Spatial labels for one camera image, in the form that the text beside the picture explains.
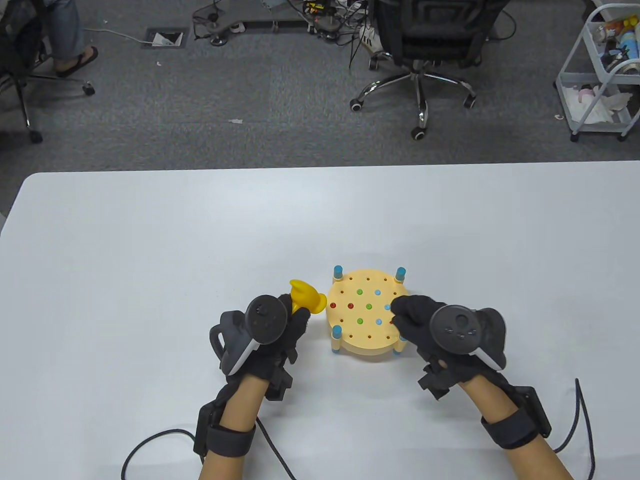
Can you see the person's right hand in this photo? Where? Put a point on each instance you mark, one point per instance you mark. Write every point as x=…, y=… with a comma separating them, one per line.
x=415, y=315

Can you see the person's left hand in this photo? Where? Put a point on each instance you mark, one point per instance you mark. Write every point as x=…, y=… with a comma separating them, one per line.
x=295, y=335

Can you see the yellow toy hammer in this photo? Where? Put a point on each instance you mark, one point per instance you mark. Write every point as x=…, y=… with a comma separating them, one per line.
x=307, y=297

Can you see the yellow round tap bench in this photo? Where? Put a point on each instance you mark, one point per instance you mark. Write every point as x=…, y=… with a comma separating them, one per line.
x=367, y=345

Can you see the grey left hand controller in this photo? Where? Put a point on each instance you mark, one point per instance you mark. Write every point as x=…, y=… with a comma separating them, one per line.
x=267, y=317

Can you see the grey hand controller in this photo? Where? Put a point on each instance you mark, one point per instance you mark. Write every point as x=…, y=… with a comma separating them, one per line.
x=267, y=317
x=457, y=330

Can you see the grey right hand controller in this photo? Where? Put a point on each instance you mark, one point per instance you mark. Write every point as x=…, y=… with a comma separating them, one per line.
x=457, y=330

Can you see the white shoe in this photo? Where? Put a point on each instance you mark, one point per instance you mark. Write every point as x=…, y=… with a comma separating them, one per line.
x=371, y=37

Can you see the black office chair chrome base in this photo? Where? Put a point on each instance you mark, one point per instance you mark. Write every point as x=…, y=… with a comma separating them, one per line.
x=440, y=35

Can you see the white rolling cart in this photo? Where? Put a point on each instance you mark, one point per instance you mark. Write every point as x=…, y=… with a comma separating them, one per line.
x=575, y=52

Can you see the floor socket box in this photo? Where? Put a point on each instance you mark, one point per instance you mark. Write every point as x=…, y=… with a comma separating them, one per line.
x=165, y=39

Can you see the black chair with castors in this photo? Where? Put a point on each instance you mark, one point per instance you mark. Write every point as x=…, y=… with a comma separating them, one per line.
x=35, y=135

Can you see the pile of colourful toys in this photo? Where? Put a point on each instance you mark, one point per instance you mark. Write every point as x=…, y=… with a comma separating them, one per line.
x=627, y=47

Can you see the black left wrist camera band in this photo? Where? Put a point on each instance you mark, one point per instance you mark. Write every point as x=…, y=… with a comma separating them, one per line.
x=230, y=440

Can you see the black wrist camera band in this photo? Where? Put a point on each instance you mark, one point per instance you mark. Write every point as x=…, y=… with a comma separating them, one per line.
x=510, y=430
x=230, y=440

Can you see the black right wrist camera band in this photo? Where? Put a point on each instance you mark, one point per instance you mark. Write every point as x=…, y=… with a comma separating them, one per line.
x=510, y=430

